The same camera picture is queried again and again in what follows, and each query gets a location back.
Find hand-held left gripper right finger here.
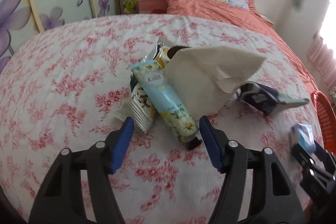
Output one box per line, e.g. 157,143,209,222
199,116,306,224

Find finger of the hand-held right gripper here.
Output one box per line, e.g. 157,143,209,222
292,143,334,188
314,140,336,170

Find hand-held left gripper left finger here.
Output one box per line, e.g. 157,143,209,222
28,117,135,224

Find small light blue packet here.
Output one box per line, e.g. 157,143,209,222
290,123,317,153

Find orange plastic basket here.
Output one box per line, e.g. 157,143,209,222
310,90,336,155

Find white wrapper with brown print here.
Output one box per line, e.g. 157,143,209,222
115,82,157,134

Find light blue hand cream tube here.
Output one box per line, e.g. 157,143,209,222
130,61,202,149

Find dark blue wrapper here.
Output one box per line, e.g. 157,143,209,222
235,81,310,116

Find white paper tissue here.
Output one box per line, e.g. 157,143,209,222
164,46,268,115

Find silver snack wrapper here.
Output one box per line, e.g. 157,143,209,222
143,38,191,67

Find pink floral tablecloth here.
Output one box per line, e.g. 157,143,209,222
0,14,326,224

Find pink sheer curtain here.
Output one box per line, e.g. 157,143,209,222
307,32,336,89

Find salmon duvet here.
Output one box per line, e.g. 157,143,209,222
167,0,319,98

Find green yellow plush toy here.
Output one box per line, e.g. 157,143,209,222
123,0,138,14

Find pink nightstand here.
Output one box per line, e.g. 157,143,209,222
138,0,168,14

